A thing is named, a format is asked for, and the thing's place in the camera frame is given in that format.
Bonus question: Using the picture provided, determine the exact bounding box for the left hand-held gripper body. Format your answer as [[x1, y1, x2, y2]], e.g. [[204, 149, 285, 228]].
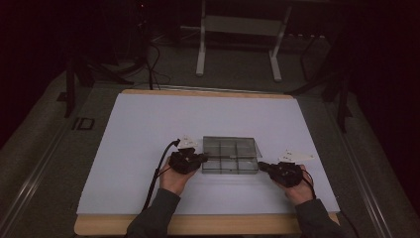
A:
[[167, 134, 205, 176]]

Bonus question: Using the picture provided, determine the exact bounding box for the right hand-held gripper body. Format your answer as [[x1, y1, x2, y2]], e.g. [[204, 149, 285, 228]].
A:
[[266, 150, 315, 189]]

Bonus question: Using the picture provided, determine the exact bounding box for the clear grey divided storage box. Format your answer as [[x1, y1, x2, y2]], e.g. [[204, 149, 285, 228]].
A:
[[201, 135, 263, 176]]

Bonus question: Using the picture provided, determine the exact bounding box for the person's right hand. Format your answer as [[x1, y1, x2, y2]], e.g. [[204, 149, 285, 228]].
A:
[[276, 164, 315, 206]]

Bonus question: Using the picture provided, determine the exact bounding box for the person's left hand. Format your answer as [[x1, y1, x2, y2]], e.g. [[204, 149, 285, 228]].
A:
[[158, 157, 199, 197]]

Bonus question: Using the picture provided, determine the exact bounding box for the wooden table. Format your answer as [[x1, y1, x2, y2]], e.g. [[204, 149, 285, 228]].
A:
[[73, 87, 342, 237]]

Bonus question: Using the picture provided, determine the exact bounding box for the black tripod stand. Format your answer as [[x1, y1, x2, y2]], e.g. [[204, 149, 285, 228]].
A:
[[286, 33, 354, 134], [63, 54, 135, 119]]

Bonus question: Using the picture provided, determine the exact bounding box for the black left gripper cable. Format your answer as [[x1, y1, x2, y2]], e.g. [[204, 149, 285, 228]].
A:
[[141, 139, 181, 213]]

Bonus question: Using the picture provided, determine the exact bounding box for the aluminium rail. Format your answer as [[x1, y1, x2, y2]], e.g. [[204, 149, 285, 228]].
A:
[[328, 107, 394, 238], [0, 120, 74, 238]]

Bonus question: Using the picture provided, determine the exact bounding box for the black floor bracket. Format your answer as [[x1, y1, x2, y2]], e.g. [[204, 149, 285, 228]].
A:
[[71, 116, 96, 131]]

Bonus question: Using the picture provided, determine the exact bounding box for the black pole with cables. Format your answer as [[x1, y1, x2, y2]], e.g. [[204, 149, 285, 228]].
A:
[[132, 0, 172, 91]]

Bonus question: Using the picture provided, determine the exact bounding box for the white metal stand frame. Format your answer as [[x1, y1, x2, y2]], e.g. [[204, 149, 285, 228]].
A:
[[195, 0, 293, 83]]

